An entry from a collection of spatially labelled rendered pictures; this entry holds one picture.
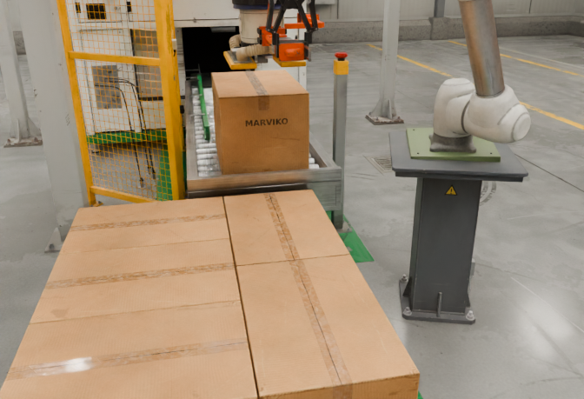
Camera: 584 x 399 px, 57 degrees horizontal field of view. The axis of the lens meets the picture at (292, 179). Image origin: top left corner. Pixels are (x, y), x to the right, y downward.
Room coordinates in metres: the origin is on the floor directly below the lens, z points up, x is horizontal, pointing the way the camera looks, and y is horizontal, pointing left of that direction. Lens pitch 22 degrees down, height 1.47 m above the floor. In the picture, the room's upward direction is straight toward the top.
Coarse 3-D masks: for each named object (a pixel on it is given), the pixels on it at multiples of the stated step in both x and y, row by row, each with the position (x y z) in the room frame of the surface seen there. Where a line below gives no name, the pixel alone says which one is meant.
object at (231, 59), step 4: (224, 52) 2.33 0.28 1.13; (228, 52) 2.31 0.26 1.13; (224, 56) 2.31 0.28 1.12; (228, 56) 2.23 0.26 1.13; (232, 56) 2.20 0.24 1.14; (228, 60) 2.15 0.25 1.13; (232, 60) 2.12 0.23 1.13; (236, 60) 2.10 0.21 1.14; (248, 60) 2.09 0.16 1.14; (252, 60) 2.12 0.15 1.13; (232, 64) 2.04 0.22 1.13; (236, 64) 2.04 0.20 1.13; (240, 64) 2.04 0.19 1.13; (244, 64) 2.04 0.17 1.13; (248, 64) 2.04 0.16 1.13; (252, 64) 2.05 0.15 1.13; (256, 64) 2.05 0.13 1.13; (232, 68) 2.03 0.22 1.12; (236, 68) 2.04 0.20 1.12; (240, 68) 2.04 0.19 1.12; (244, 68) 2.04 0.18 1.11; (248, 68) 2.04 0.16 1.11; (252, 68) 2.05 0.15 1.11; (256, 68) 2.05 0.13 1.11
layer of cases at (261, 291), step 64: (64, 256) 1.63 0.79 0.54; (128, 256) 1.63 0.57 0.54; (192, 256) 1.62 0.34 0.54; (256, 256) 1.62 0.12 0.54; (320, 256) 1.62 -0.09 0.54; (64, 320) 1.28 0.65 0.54; (128, 320) 1.27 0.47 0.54; (192, 320) 1.27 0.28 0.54; (256, 320) 1.26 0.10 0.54; (320, 320) 1.26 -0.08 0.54; (384, 320) 1.26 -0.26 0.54; (64, 384) 1.02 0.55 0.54; (128, 384) 1.02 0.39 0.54; (192, 384) 1.01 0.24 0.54; (256, 384) 1.03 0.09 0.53; (320, 384) 1.01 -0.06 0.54; (384, 384) 1.03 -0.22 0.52
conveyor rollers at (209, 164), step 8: (208, 88) 4.39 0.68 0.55; (192, 96) 4.19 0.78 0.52; (208, 96) 4.11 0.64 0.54; (200, 104) 3.83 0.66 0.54; (208, 104) 3.84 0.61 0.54; (200, 112) 3.58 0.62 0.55; (208, 112) 3.59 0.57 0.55; (200, 120) 3.39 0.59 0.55; (200, 128) 3.21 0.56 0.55; (200, 136) 3.03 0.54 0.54; (200, 144) 2.87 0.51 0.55; (208, 144) 2.87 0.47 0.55; (200, 152) 2.76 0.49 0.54; (208, 152) 2.77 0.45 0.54; (216, 152) 2.78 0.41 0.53; (200, 160) 2.60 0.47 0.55; (208, 160) 2.61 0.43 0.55; (216, 160) 2.61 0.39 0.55; (312, 160) 2.60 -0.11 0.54; (200, 168) 2.50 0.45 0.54; (208, 168) 2.51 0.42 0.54; (216, 168) 2.51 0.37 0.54; (312, 168) 2.51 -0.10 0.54
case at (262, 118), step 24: (216, 72) 2.87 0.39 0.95; (240, 72) 2.86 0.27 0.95; (264, 72) 2.86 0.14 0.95; (216, 96) 2.43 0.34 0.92; (240, 96) 2.30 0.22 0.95; (264, 96) 2.32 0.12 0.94; (288, 96) 2.34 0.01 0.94; (216, 120) 2.57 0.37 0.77; (240, 120) 2.30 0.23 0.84; (264, 120) 2.32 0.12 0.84; (288, 120) 2.34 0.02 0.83; (216, 144) 2.74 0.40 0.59; (240, 144) 2.30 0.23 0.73; (264, 144) 2.32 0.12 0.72; (288, 144) 2.34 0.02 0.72; (240, 168) 2.29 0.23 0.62; (264, 168) 2.32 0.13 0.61; (288, 168) 2.34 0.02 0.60
